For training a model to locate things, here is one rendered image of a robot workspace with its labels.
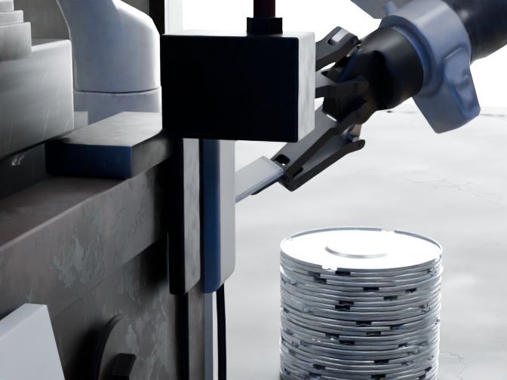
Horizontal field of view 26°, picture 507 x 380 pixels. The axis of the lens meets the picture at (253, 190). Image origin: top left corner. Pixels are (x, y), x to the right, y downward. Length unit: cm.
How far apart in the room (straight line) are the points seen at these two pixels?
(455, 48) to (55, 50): 49
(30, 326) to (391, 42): 59
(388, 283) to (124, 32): 73
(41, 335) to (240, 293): 197
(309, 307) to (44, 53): 130
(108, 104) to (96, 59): 6
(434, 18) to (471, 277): 167
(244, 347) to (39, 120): 155
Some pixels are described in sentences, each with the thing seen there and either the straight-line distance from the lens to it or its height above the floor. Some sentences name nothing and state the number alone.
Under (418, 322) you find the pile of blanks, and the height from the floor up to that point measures 14.
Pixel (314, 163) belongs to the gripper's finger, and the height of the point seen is 56.
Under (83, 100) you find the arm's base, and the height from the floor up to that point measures 58.
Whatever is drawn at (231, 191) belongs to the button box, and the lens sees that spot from 89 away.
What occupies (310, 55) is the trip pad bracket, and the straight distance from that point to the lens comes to 76.
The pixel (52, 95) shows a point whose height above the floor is 67.
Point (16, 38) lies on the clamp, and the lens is 57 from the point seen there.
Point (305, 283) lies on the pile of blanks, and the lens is 193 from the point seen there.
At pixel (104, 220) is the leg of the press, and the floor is 60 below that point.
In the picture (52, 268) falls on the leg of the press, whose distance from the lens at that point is 60.
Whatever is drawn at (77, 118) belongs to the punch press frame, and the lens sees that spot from 79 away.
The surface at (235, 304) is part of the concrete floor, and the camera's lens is 244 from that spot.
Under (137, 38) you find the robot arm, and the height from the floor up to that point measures 66.
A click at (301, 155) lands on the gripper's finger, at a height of 57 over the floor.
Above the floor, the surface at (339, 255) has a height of 24.
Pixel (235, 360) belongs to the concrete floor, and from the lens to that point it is 212.
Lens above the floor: 76
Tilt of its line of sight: 12 degrees down
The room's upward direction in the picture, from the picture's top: straight up
